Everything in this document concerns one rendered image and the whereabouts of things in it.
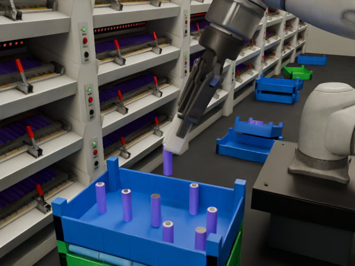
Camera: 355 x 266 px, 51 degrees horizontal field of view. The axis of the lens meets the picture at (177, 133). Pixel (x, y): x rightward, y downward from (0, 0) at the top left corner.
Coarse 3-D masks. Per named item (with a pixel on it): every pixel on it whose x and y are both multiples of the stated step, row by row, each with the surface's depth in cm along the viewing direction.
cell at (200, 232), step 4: (196, 228) 59; (200, 228) 59; (204, 228) 59; (196, 232) 58; (200, 232) 58; (204, 232) 58; (196, 236) 58; (200, 236) 58; (204, 236) 58; (196, 240) 58; (200, 240) 58; (204, 240) 58; (196, 244) 59; (200, 244) 58; (204, 244) 58; (196, 248) 59; (200, 248) 58; (204, 248) 59
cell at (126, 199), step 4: (124, 192) 69; (128, 192) 69; (124, 196) 69; (128, 196) 69; (124, 200) 69; (128, 200) 69; (124, 204) 70; (128, 204) 70; (124, 208) 70; (128, 208) 70; (124, 212) 70; (128, 212) 70; (124, 216) 71; (128, 216) 71; (124, 220) 71; (128, 220) 71
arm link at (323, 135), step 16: (320, 96) 108; (336, 96) 106; (352, 96) 105; (304, 112) 113; (320, 112) 108; (336, 112) 105; (352, 112) 104; (304, 128) 114; (320, 128) 109; (336, 128) 106; (352, 128) 103; (304, 144) 115; (320, 144) 111; (336, 144) 107
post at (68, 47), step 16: (80, 0) 110; (80, 16) 111; (32, 48) 120; (48, 48) 116; (64, 48) 113; (80, 48) 114; (80, 64) 115; (80, 80) 116; (96, 80) 123; (80, 96) 117; (96, 96) 124; (64, 112) 122; (80, 112) 119; (96, 112) 126; (96, 128) 127; (80, 160) 127; (96, 176) 132
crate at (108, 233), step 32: (160, 192) 79; (224, 192) 73; (64, 224) 64; (96, 224) 62; (128, 224) 70; (192, 224) 70; (224, 224) 70; (128, 256) 61; (160, 256) 59; (192, 256) 56; (224, 256) 59
